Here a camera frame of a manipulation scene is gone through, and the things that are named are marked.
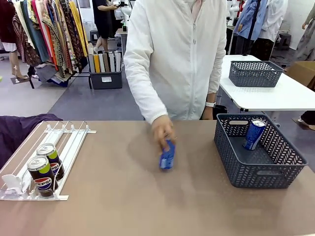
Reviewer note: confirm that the white material roll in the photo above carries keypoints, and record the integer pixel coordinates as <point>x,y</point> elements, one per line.
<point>118,61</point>
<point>101,62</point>

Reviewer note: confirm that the white side table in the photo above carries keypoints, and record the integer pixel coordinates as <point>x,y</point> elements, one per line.
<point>270,96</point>

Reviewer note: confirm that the light grey material roll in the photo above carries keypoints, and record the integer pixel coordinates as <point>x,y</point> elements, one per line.
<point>91,62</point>

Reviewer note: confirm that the white wristwatch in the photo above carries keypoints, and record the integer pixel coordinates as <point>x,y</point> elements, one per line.
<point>210,104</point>

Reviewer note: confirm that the grey storage bin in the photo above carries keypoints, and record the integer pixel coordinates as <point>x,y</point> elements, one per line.
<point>105,79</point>

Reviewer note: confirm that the person's right forearm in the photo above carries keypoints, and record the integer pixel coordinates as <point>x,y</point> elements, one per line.
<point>145,93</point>

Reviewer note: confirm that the person's right hand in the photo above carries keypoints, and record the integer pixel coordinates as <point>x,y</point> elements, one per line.
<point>162,130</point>

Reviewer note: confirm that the person's left hand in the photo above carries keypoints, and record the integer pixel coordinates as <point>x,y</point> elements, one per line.
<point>208,113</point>

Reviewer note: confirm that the mannequin in dark red dress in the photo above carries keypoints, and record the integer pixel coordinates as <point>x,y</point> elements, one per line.
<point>7,22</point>

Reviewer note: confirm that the yellow material roll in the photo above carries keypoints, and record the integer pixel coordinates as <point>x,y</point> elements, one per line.
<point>96,62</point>

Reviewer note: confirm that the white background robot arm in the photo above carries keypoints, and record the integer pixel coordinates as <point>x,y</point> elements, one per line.
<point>233,8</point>
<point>125,12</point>

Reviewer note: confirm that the grey plastic stool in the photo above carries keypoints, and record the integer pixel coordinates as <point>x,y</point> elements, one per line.
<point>93,35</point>

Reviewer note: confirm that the person in white jacket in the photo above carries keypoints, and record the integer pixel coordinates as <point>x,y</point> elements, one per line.
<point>177,61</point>

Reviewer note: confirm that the grey cloth pile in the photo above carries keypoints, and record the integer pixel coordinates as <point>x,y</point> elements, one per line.
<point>49,72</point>

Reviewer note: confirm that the bystander's foot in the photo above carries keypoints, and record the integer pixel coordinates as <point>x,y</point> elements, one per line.
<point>308,118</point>

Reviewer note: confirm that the dark purple cloth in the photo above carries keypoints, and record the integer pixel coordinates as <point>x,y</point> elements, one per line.
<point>14,132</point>

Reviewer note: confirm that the brown material roll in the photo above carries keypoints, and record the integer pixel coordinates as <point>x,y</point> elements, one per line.
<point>106,62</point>

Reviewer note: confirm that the dark patterned hanging garment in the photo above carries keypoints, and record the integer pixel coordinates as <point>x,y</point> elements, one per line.
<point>71,37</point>

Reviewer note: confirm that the brown cardboard box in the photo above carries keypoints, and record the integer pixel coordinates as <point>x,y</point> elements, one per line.
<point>302,71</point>

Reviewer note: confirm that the yellow hanging garment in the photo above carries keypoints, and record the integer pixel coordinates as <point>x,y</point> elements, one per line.
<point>78,29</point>

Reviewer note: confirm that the grey plastic lattice basket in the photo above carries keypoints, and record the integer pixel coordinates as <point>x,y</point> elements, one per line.
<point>253,76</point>
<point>258,172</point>

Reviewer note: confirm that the white dispenser pusher paddle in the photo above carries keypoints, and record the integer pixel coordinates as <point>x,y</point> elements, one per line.
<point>12,183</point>

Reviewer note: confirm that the black clothes rack frame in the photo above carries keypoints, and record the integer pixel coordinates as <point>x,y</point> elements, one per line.
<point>83,37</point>

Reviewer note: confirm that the white can dispenser rack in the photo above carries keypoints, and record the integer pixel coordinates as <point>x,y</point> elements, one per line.
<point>71,147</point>

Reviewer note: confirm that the bystander in black clothes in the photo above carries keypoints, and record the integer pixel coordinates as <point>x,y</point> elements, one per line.
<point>104,19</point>

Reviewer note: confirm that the black stand pole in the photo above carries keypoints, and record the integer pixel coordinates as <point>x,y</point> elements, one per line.
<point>252,27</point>

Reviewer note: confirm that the person's left forearm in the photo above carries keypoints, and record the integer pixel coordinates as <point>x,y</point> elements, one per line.
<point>216,81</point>

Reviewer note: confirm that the black Pepsi can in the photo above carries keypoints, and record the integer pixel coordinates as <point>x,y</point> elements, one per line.
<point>43,179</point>
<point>53,157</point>

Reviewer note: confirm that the blue drink can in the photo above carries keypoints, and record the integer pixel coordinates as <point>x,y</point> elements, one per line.
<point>167,157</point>
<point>253,136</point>

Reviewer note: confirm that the green patterned hanging garment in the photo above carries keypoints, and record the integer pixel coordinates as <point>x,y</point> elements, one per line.
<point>55,41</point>

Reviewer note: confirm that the teal hanging garment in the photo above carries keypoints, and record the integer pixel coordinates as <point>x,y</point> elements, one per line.
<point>37,37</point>

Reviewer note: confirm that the dark plastic stool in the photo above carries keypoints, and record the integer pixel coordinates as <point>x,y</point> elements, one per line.
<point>285,40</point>

